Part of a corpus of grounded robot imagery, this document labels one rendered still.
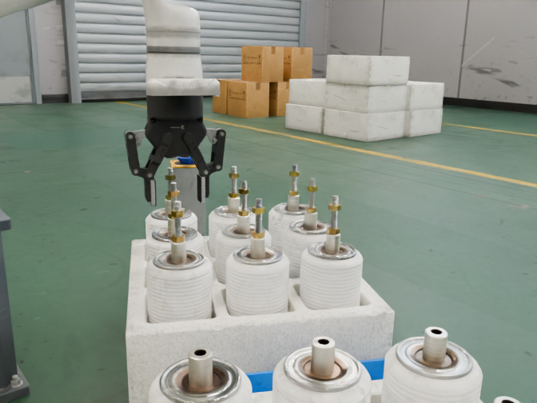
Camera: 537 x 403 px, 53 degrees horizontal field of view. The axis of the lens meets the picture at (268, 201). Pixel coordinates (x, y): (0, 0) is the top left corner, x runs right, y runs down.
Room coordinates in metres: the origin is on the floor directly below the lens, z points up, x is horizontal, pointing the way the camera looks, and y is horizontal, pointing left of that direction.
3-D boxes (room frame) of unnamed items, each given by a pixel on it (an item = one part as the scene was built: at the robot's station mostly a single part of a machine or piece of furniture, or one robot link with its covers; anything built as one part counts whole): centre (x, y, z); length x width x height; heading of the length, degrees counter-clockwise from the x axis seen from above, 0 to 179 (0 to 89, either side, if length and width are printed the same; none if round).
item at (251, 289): (0.77, 0.01, 0.16); 0.10 x 0.10 x 0.18
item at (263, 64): (4.96, 0.08, 0.45); 0.30 x 0.24 x 0.30; 40
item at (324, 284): (0.80, -0.10, 0.16); 0.10 x 0.10 x 0.18
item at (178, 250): (0.74, 0.13, 0.26); 0.02 x 0.02 x 0.03
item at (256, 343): (0.89, 0.04, 0.09); 0.39 x 0.39 x 0.18; 13
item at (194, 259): (0.74, 0.13, 0.25); 0.08 x 0.08 x 0.01
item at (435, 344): (0.49, -0.17, 0.26); 0.02 x 0.02 x 0.03
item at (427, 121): (4.03, -0.98, 0.09); 0.39 x 0.39 x 0.18; 42
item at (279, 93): (5.07, -0.06, 0.15); 0.30 x 0.24 x 0.30; 39
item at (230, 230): (0.88, 0.04, 0.25); 0.08 x 0.08 x 0.01
